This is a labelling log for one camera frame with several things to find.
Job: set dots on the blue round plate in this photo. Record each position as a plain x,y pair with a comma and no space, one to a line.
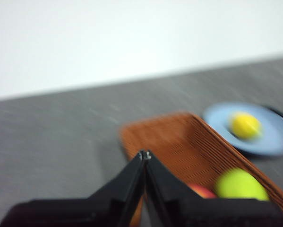
216,118

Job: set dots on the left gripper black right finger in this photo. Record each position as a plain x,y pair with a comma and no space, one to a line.
202,212

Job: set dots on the red apple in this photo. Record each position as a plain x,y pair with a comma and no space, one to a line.
201,191

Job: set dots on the yellow lemon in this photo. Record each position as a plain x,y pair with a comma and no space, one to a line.
245,125

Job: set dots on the brown wicker basket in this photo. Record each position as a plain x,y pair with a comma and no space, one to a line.
179,146

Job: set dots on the green pear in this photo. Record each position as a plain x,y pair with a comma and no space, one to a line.
240,184

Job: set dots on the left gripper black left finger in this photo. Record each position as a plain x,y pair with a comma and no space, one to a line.
96,210

